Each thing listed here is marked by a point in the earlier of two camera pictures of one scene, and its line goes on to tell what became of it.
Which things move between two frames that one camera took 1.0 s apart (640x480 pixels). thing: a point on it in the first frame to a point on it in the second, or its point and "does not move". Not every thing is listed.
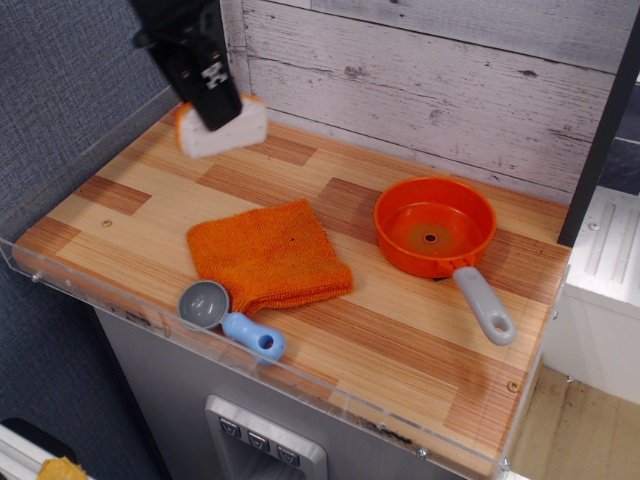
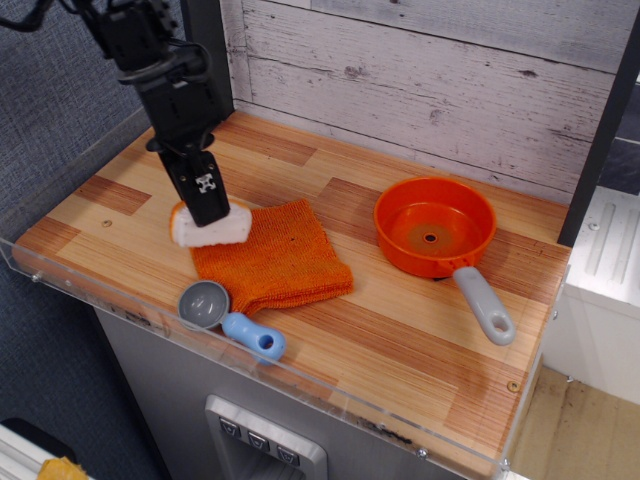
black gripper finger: [201, 72] to [197, 178]
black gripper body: [168, 26] to [185, 114]
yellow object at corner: [60, 469] does not move
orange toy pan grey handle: [431, 227] does not move
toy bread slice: [246, 128] to [233, 227]
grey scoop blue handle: [204, 305] does not move
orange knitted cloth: [271, 257] does not move
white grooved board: [605, 258] does not move
